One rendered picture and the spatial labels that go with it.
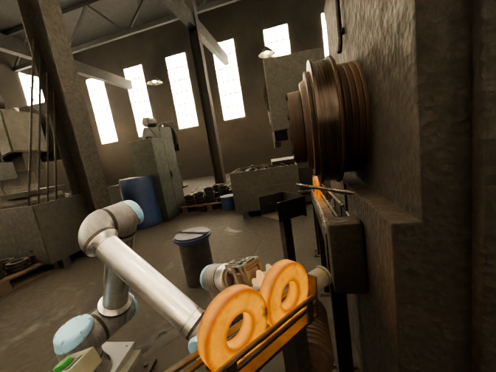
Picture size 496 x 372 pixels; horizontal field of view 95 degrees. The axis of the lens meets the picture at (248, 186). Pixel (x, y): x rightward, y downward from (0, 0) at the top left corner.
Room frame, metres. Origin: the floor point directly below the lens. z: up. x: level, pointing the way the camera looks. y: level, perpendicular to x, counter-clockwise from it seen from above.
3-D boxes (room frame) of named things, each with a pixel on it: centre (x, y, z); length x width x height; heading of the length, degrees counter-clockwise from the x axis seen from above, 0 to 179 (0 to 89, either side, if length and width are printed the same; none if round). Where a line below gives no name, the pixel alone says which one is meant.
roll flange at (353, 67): (0.90, -0.41, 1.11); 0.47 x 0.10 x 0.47; 166
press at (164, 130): (8.51, 2.89, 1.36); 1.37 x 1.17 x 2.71; 66
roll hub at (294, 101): (0.94, -0.23, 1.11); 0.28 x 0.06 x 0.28; 166
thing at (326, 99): (0.92, -0.33, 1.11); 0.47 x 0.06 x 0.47; 166
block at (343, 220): (0.69, -0.28, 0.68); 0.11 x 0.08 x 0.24; 76
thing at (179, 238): (1.89, 0.54, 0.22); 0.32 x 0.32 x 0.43
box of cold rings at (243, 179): (3.75, -0.32, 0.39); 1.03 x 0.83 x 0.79; 80
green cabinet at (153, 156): (4.39, 1.63, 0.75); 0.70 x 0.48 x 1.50; 166
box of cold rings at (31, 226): (3.20, 2.65, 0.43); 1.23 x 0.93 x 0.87; 164
